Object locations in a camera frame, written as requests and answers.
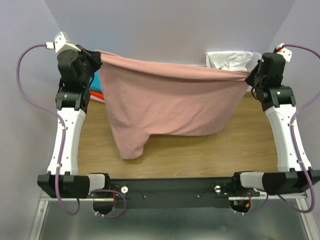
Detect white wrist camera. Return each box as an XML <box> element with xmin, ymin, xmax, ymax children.
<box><xmin>273</xmin><ymin>43</ymin><xmax>292</xmax><ymax>63</ymax></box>
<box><xmin>45</xmin><ymin>31</ymin><xmax>81</xmax><ymax>55</ymax></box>

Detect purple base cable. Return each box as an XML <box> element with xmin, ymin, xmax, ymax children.
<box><xmin>233</xmin><ymin>194</ymin><xmax>270</xmax><ymax>216</ymax></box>
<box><xmin>92</xmin><ymin>189</ymin><xmax>128</xmax><ymax>220</ymax></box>

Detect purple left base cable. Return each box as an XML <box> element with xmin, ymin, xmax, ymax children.
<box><xmin>92</xmin><ymin>189</ymin><xmax>128</xmax><ymax>220</ymax></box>

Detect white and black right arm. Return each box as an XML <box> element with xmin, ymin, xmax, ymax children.
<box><xmin>233</xmin><ymin>48</ymin><xmax>320</xmax><ymax>195</ymax></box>

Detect white crumpled t-shirt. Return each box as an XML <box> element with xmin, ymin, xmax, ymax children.
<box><xmin>205</xmin><ymin>50</ymin><xmax>255</xmax><ymax>71</ymax></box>

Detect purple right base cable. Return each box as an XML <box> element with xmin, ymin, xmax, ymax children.
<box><xmin>233</xmin><ymin>194</ymin><xmax>270</xmax><ymax>216</ymax></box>

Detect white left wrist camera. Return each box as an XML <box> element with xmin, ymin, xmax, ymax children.
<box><xmin>45</xmin><ymin>31</ymin><xmax>81</xmax><ymax>55</ymax></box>

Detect dusty pink t-shirt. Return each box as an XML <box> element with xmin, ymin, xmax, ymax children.
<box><xmin>98</xmin><ymin>51</ymin><xmax>248</xmax><ymax>160</ymax></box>

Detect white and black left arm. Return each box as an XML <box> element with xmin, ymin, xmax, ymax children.
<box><xmin>37</xmin><ymin>44</ymin><xmax>108</xmax><ymax>199</ymax></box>

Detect folded orange t-shirt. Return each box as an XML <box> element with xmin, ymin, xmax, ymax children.
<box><xmin>89</xmin><ymin>90</ymin><xmax>104</xmax><ymax>100</ymax></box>

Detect folded light pink t-shirt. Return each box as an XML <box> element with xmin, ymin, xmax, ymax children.
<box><xmin>90</xmin><ymin>96</ymin><xmax>105</xmax><ymax>103</ymax></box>

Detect aluminium extrusion rail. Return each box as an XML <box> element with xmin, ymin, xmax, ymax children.
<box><xmin>39</xmin><ymin>191</ymin><xmax>308</xmax><ymax>201</ymax></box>

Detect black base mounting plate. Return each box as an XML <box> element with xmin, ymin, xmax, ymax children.
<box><xmin>92</xmin><ymin>177</ymin><xmax>256</xmax><ymax>213</ymax></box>

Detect white perforated plastic basket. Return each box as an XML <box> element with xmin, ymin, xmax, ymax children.
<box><xmin>205</xmin><ymin>51</ymin><xmax>263</xmax><ymax>72</ymax></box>

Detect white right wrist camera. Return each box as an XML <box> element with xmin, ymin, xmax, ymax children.
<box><xmin>273</xmin><ymin>43</ymin><xmax>292</xmax><ymax>63</ymax></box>

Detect folded teal t-shirt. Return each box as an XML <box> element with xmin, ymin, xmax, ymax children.
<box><xmin>89</xmin><ymin>72</ymin><xmax>102</xmax><ymax>93</ymax></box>

